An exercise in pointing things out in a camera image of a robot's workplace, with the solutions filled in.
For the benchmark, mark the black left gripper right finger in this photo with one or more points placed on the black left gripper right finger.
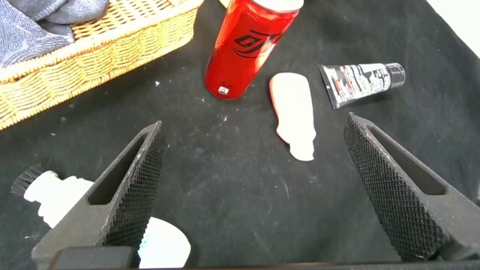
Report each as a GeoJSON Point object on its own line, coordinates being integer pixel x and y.
{"type": "Point", "coordinates": [420, 221]}

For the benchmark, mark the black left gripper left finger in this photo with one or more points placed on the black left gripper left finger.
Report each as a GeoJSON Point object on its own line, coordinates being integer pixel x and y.
{"type": "Point", "coordinates": [93, 225]}

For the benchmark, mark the black cosmetic tube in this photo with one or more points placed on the black cosmetic tube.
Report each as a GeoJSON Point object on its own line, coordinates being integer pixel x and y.
{"type": "Point", "coordinates": [356, 82]}

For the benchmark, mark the red drink can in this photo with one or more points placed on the red drink can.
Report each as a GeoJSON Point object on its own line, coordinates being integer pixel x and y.
{"type": "Point", "coordinates": [240, 48]}

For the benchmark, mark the wicker basket with kitchenware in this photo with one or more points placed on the wicker basket with kitchenware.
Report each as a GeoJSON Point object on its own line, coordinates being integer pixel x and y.
{"type": "Point", "coordinates": [112, 48]}

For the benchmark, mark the white brush bottle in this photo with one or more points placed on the white brush bottle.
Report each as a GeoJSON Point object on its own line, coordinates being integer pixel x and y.
{"type": "Point", "coordinates": [56, 195]}

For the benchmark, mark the black tablecloth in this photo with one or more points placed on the black tablecloth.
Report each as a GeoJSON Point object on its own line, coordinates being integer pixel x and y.
{"type": "Point", "coordinates": [243, 195]}

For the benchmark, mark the pink squeeze bottle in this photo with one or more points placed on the pink squeeze bottle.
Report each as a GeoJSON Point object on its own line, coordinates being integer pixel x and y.
{"type": "Point", "coordinates": [294, 112]}

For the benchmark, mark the grey cloth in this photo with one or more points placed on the grey cloth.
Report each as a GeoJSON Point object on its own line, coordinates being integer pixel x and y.
{"type": "Point", "coordinates": [30, 26]}

